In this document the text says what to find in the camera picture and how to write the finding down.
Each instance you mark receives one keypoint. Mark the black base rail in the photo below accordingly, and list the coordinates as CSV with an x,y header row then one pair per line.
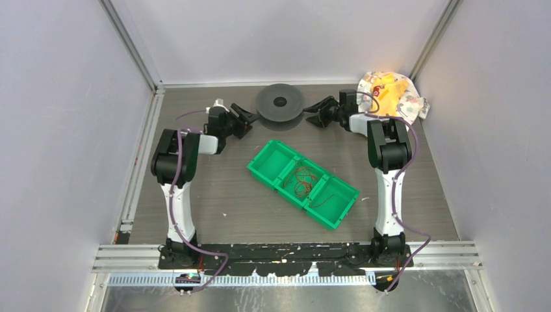
x,y
281,260

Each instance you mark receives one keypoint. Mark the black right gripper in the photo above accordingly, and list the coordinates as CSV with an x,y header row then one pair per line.
x,y
324,103

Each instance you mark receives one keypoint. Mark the black cable spool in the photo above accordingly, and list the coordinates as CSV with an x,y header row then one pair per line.
x,y
280,107

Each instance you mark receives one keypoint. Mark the green plastic bin left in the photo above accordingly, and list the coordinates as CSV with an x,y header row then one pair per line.
x,y
269,164

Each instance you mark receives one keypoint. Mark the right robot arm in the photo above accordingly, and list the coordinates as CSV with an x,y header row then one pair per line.
x,y
389,152

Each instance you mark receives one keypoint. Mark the green plastic bin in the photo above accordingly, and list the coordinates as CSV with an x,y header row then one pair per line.
x,y
298,184
330,201
269,164

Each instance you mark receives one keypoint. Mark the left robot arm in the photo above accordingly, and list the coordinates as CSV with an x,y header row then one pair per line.
x,y
174,164

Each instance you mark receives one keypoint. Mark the crumpled yellow patterned cloth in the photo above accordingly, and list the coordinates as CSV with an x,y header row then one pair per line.
x,y
386,93

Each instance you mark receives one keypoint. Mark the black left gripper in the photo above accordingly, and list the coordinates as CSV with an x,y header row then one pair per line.
x,y
243,127

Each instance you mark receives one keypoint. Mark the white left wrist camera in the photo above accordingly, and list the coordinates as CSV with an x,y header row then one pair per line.
x,y
218,104

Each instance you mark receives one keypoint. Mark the green plastic bin middle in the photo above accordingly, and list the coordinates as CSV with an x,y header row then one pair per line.
x,y
298,184

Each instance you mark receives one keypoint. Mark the slotted aluminium cable duct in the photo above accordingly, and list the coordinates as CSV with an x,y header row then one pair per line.
x,y
177,279

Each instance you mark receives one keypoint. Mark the green plastic bin right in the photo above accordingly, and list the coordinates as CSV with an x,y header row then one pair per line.
x,y
330,201

